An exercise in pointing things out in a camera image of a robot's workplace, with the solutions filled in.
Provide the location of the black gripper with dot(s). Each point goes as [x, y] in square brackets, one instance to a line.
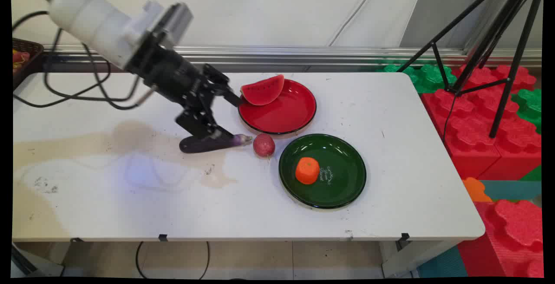
[167, 73]

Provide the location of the orange toy tangerine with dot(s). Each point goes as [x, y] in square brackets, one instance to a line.
[307, 171]

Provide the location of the purple toy eggplant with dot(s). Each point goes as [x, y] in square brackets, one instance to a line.
[204, 144]

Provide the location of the red toy watermelon slice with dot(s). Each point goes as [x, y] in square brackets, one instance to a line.
[262, 92]

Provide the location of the red toy radish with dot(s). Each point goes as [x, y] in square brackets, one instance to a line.
[264, 145]

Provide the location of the red round plate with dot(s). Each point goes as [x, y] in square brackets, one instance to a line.
[284, 112]

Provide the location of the black table edge clip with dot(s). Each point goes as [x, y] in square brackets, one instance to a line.
[405, 236]
[163, 237]

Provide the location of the dark green round plate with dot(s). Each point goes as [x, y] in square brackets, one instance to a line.
[336, 175]

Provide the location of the dark woven basket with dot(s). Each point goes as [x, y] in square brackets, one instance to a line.
[30, 56]

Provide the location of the red yellow toys in basket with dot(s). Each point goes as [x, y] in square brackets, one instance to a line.
[19, 58]

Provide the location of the green foam block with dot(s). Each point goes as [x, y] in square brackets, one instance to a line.
[529, 106]
[427, 78]

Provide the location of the white table leg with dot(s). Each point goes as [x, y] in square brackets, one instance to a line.
[412, 258]

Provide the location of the large red foam block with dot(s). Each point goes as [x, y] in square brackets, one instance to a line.
[472, 123]

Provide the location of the orange foam piece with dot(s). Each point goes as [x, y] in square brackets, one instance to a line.
[475, 190]

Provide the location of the black tripod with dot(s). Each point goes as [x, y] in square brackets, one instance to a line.
[498, 37]

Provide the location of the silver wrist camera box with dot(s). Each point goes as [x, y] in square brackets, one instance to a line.
[173, 21]

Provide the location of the aluminium wall rail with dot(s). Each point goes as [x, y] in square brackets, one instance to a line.
[325, 54]

